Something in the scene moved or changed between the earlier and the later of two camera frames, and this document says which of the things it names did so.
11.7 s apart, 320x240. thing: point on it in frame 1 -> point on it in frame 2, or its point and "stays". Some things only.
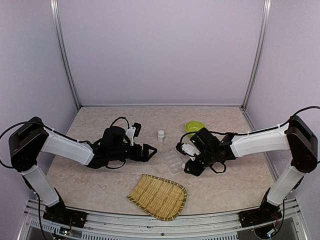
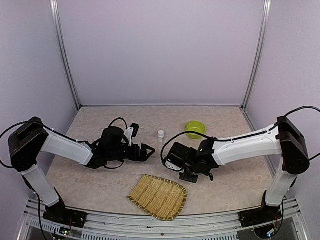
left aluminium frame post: (63, 48) stays
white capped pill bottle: (160, 136) stays
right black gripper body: (200, 168) -> (193, 179)
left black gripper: (144, 158) stays
